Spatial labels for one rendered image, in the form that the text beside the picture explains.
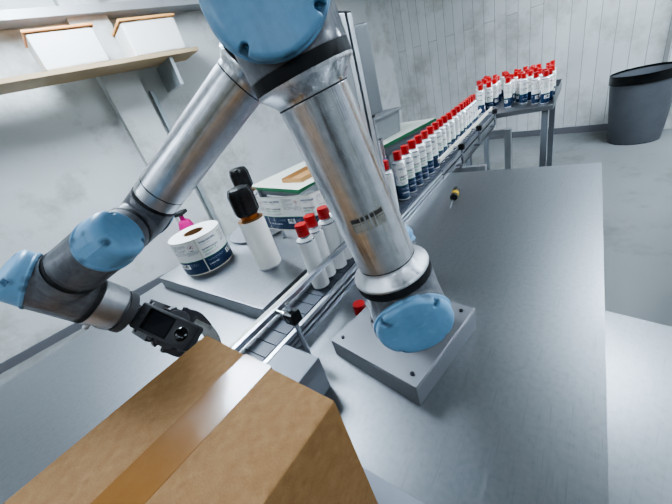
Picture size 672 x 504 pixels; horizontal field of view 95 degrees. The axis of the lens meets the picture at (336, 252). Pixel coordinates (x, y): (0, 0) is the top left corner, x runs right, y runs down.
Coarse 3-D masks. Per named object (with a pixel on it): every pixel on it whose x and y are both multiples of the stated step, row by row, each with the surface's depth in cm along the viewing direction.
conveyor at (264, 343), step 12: (408, 204) 126; (348, 264) 98; (336, 276) 93; (312, 288) 91; (300, 300) 88; (312, 300) 86; (300, 312) 83; (276, 324) 81; (288, 324) 80; (264, 336) 78; (276, 336) 77; (252, 348) 75; (264, 348) 74
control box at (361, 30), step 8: (360, 24) 68; (360, 32) 68; (368, 32) 69; (360, 40) 69; (368, 40) 70; (360, 48) 70; (368, 48) 70; (360, 56) 70; (368, 56) 71; (368, 64) 72; (368, 72) 72; (368, 80) 73; (376, 80) 74; (368, 88) 74; (376, 88) 74; (368, 96) 74; (376, 96) 75; (376, 104) 76; (376, 112) 76
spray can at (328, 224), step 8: (320, 208) 88; (320, 216) 89; (328, 216) 89; (320, 224) 89; (328, 224) 89; (328, 232) 90; (336, 232) 91; (328, 240) 91; (336, 240) 92; (344, 256) 96; (336, 264) 95; (344, 264) 96
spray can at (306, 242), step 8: (296, 224) 82; (304, 224) 81; (296, 232) 82; (304, 232) 82; (296, 240) 84; (304, 240) 82; (312, 240) 83; (304, 248) 83; (312, 248) 83; (304, 256) 84; (312, 256) 84; (320, 256) 86; (312, 264) 85; (320, 272) 87; (312, 280) 88; (320, 280) 88; (328, 280) 90; (320, 288) 89
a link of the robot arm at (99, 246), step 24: (96, 216) 40; (120, 216) 43; (72, 240) 39; (96, 240) 39; (120, 240) 41; (144, 240) 45; (48, 264) 41; (72, 264) 40; (96, 264) 40; (120, 264) 42; (72, 288) 42
